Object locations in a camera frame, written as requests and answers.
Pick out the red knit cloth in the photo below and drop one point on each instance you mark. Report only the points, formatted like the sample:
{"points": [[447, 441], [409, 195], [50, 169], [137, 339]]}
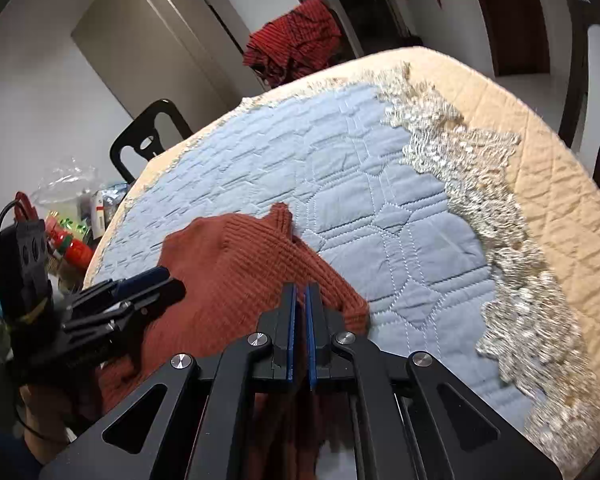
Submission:
{"points": [[292, 40]]}

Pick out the quilted blue beige table cover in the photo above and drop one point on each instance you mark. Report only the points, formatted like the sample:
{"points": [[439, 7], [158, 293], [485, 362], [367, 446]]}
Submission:
{"points": [[380, 185]]}

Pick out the brown wooden door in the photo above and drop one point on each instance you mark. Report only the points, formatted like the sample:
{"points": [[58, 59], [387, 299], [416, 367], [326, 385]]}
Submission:
{"points": [[517, 15]]}

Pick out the clear plastic bag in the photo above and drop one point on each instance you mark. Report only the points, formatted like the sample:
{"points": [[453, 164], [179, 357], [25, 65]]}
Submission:
{"points": [[67, 182]]}

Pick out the rust brown knit sweater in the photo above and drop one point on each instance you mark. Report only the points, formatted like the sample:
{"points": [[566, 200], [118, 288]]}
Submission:
{"points": [[240, 270]]}

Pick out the beige tall cabinet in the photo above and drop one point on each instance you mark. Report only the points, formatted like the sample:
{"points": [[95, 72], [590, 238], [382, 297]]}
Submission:
{"points": [[155, 35]]}

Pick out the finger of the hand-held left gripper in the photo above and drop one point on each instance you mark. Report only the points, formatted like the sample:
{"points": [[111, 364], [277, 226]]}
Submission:
{"points": [[145, 302], [130, 282]]}

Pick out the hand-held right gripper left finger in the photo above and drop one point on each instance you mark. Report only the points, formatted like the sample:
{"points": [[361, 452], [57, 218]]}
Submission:
{"points": [[291, 340]]}

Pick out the white small box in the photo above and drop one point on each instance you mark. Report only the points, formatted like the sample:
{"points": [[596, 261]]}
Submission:
{"points": [[98, 215]]}

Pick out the red bottle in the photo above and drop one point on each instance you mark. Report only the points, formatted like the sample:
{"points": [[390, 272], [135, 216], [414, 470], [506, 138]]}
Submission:
{"points": [[72, 250]]}

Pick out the dark wooden chair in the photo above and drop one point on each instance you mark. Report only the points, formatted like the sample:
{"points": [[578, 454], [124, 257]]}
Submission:
{"points": [[577, 35]]}

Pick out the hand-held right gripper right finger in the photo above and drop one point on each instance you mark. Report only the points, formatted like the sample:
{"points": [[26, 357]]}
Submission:
{"points": [[311, 340]]}

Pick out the person's left hand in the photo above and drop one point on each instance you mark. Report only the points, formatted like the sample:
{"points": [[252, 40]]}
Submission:
{"points": [[47, 410]]}

